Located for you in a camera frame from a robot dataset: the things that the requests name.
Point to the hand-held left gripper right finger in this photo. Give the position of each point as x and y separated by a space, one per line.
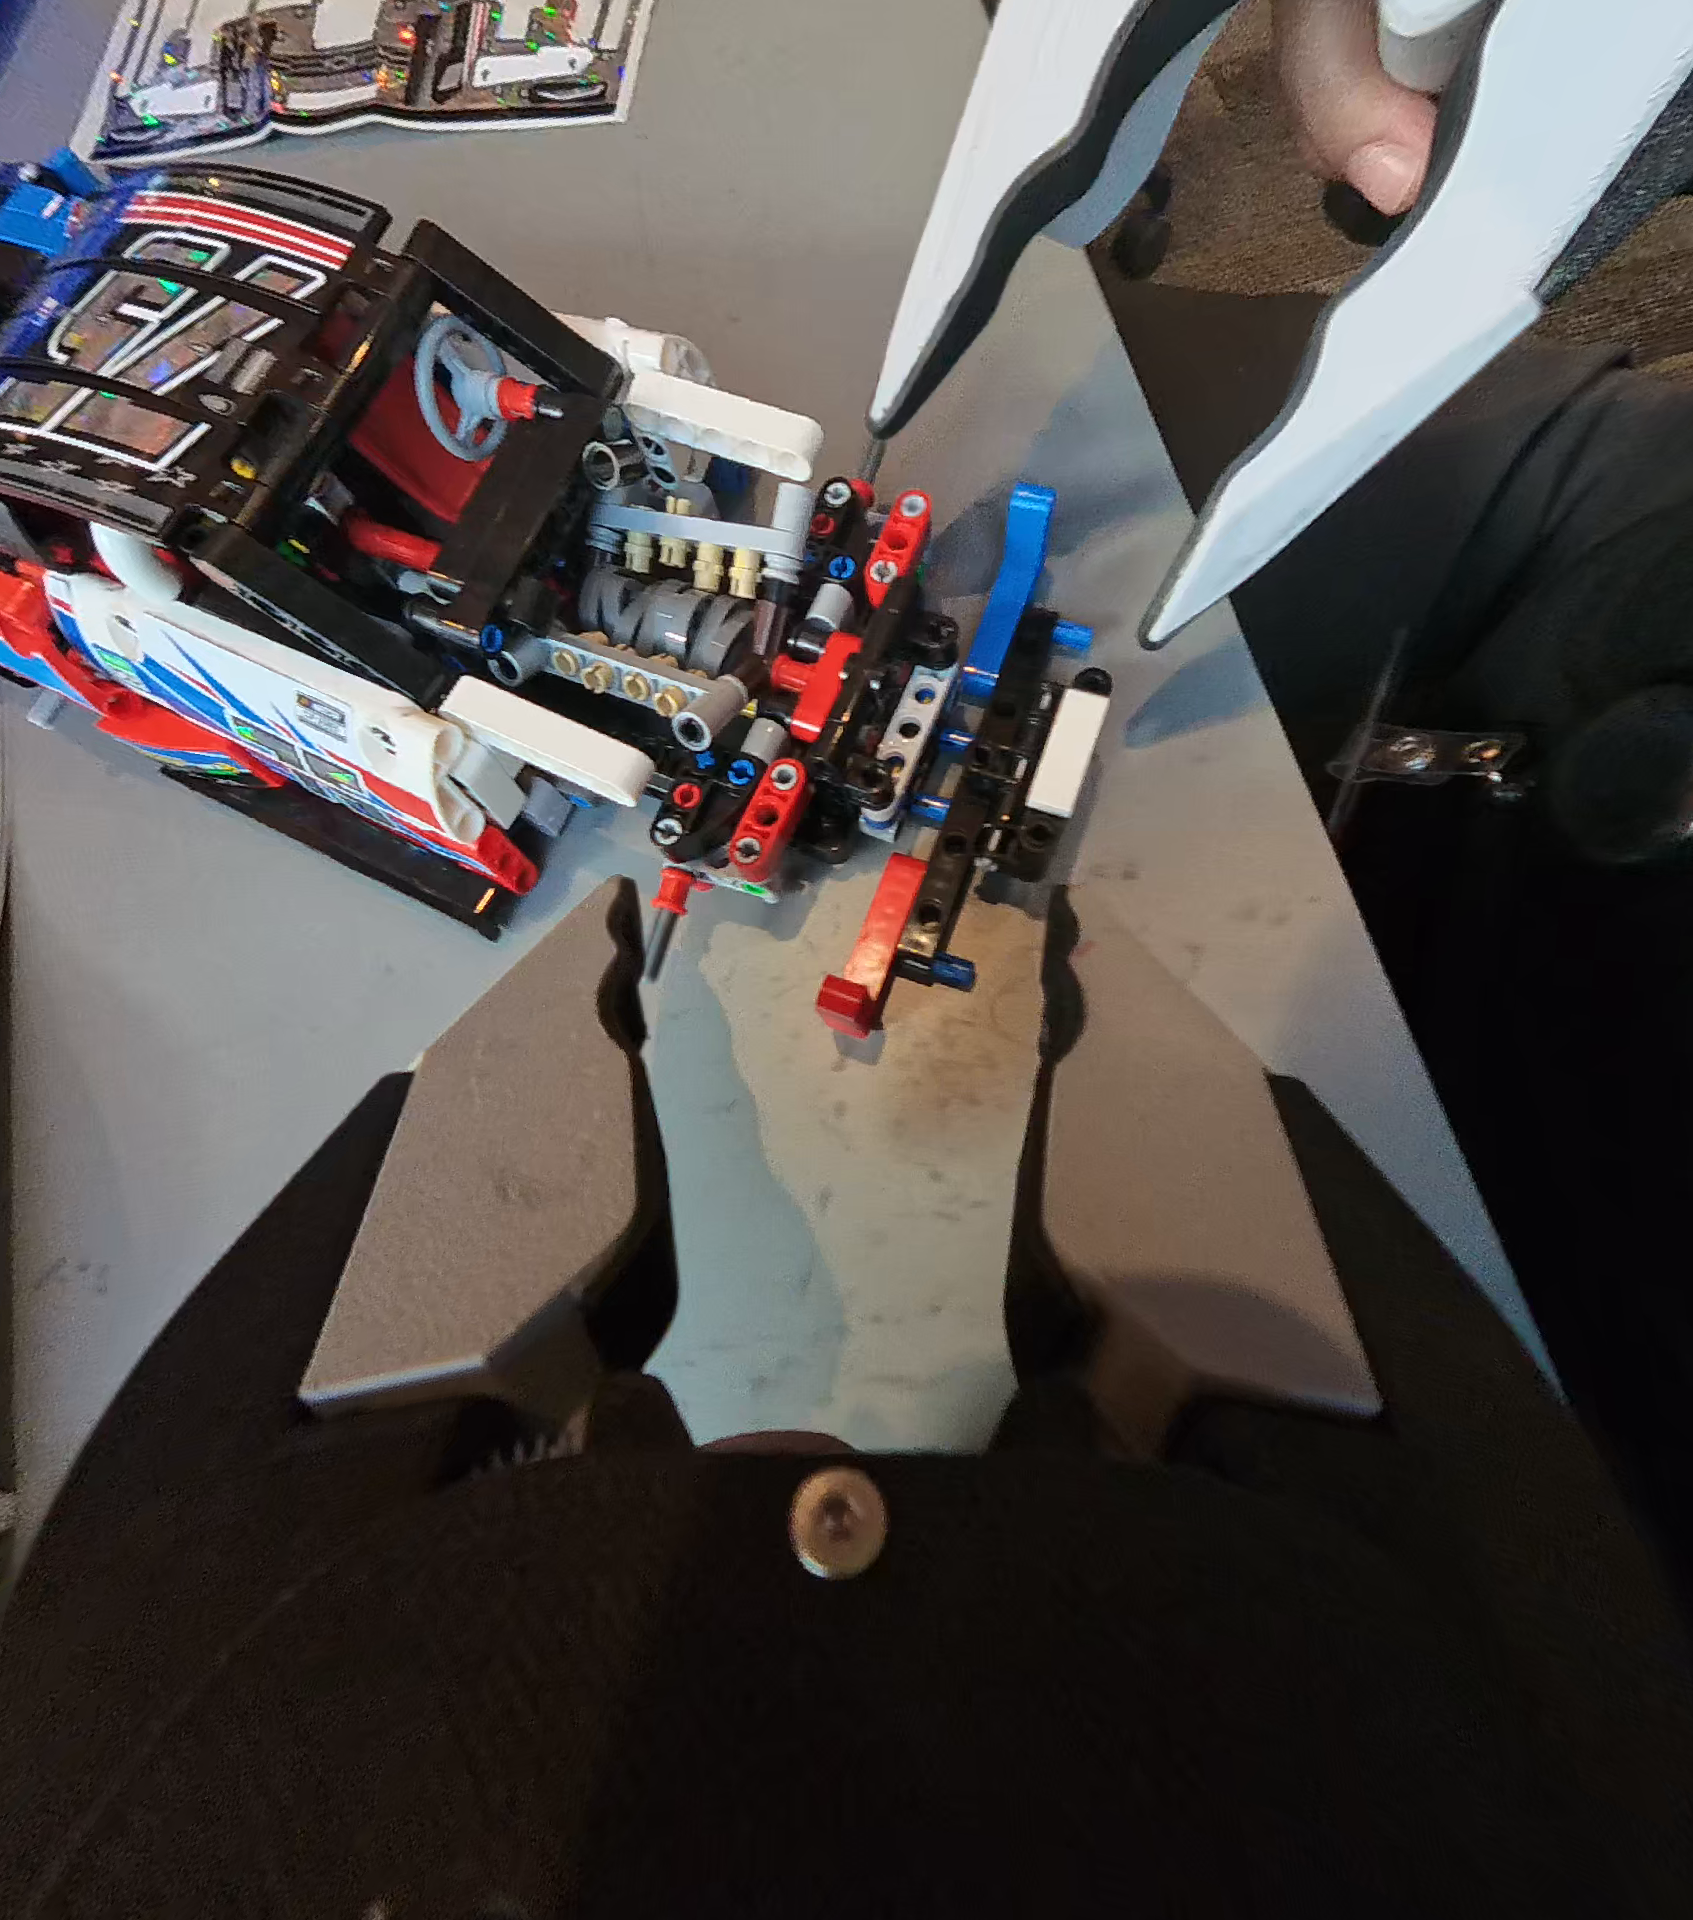
1191 1201

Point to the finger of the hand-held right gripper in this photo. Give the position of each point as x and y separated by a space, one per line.
1028 120
1521 195

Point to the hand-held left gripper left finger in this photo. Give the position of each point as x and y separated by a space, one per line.
501 1201

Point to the small black red blue assembly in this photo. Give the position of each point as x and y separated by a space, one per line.
938 900

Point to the partly built toy car model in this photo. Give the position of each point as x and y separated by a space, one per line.
338 374

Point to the person's right hand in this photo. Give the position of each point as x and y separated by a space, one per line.
1350 120

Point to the colourful sticker sheet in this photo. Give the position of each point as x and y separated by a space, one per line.
338 75

